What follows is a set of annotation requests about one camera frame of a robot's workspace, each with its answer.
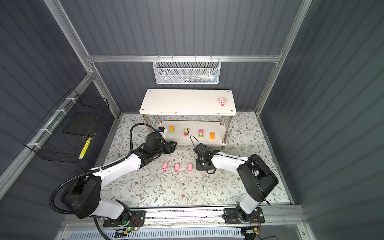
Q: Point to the white wire mesh basket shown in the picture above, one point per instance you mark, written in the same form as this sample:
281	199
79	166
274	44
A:
168	73

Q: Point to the black wire basket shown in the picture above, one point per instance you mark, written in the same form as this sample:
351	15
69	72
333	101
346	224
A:
64	134

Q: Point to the white two-tier shelf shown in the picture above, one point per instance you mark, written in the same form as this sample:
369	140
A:
193	109

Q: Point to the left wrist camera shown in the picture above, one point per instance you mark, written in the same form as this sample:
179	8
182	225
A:
161	130

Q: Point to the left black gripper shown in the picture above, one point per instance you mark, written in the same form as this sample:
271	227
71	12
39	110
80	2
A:
170	147

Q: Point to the green pink mixer toy truck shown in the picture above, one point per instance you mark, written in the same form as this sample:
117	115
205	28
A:
200	133

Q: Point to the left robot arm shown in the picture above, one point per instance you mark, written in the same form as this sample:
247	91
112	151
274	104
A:
82	196

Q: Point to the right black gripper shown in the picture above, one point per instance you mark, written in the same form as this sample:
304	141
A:
198	165

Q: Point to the orange toy bulldozer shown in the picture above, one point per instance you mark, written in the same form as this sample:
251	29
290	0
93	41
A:
212	136

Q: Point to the yellow tag on basket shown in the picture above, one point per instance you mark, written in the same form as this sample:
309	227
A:
85	148

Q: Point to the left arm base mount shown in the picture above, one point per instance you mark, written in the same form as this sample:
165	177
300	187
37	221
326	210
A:
128	219

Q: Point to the pens in white basket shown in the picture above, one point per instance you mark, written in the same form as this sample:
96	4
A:
200	79

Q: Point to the green orange mixer toy truck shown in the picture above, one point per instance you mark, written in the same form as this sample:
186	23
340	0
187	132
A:
172	130

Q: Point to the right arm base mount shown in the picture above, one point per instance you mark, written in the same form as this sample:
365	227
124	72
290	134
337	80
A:
238	216

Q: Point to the white cable duct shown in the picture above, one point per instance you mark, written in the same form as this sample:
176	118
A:
177	234

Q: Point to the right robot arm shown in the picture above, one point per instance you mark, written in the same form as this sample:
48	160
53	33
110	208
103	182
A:
258	179

